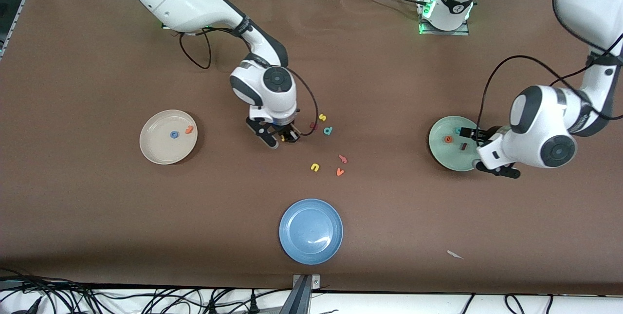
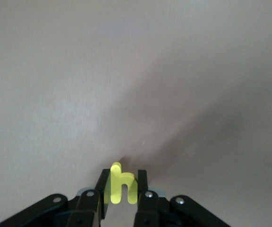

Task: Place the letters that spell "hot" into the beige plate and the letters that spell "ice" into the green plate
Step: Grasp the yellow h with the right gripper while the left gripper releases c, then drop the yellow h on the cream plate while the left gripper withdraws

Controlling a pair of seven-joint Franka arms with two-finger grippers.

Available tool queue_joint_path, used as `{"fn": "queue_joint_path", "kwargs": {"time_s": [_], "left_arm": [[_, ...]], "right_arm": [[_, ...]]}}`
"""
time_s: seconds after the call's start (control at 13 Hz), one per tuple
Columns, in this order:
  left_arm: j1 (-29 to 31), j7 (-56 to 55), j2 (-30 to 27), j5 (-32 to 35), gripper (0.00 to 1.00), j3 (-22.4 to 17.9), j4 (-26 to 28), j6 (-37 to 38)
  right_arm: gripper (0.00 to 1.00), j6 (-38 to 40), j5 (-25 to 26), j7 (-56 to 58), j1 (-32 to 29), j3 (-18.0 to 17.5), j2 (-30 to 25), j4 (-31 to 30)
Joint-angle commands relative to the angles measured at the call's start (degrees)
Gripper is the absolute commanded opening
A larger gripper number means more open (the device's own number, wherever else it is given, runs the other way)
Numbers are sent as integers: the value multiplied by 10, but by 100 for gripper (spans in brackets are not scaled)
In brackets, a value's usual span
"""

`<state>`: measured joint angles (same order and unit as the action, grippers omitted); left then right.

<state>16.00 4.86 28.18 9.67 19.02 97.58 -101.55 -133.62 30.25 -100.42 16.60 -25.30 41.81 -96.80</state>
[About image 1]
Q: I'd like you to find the looped black cable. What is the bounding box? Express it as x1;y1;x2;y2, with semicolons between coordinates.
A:
505;294;526;314

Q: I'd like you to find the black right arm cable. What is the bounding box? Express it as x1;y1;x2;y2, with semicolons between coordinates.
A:
179;27;319;137

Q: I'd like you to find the blue plate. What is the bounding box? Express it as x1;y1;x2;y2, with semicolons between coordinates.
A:
279;199;344;265

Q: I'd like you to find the beige brown plate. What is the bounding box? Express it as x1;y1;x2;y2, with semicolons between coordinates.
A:
139;110;199;165

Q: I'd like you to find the black cable bundle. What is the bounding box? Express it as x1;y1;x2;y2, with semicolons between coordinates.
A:
0;268;293;314

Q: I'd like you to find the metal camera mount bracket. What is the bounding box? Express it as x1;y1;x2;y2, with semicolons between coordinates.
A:
280;274;321;314

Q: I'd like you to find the green plate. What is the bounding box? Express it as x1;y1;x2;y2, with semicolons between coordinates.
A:
428;116;488;172

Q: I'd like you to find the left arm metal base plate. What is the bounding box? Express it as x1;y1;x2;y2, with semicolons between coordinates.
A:
419;0;470;36

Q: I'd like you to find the brown paper table cover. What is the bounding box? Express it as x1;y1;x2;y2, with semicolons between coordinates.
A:
0;0;623;295

